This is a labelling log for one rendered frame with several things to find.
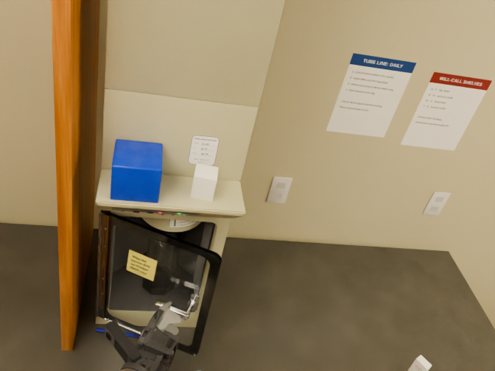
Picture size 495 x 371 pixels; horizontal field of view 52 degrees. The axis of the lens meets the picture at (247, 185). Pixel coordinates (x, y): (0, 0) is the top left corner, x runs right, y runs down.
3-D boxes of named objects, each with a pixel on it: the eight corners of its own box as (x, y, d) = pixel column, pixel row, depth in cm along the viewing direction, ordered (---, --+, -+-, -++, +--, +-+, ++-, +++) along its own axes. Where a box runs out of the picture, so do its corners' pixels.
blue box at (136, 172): (113, 171, 113) (116, 138, 107) (158, 175, 115) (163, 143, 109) (110, 200, 105) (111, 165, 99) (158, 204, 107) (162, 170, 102)
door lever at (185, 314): (162, 294, 129) (163, 288, 127) (197, 308, 128) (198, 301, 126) (153, 310, 125) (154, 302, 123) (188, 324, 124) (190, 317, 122)
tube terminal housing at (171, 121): (103, 260, 166) (113, 38, 120) (200, 265, 173) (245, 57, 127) (94, 324, 146) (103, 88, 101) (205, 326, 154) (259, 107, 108)
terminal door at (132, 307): (99, 314, 143) (104, 210, 119) (198, 355, 140) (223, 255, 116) (98, 316, 143) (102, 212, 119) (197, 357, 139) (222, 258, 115)
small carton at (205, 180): (192, 184, 115) (196, 163, 111) (214, 188, 115) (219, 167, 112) (190, 197, 111) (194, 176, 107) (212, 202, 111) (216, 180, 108)
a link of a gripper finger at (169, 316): (188, 309, 124) (171, 340, 117) (166, 300, 125) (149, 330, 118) (189, 302, 122) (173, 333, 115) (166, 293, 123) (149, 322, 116)
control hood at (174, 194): (99, 202, 118) (100, 168, 112) (233, 212, 126) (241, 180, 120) (93, 235, 110) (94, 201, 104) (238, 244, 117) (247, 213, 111)
